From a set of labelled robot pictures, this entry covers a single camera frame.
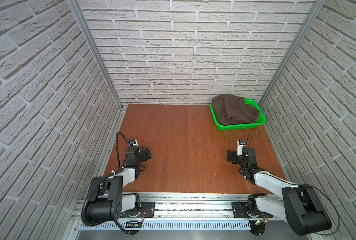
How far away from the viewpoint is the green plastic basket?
1004mm

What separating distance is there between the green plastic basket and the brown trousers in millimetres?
12

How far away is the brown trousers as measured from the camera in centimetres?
105
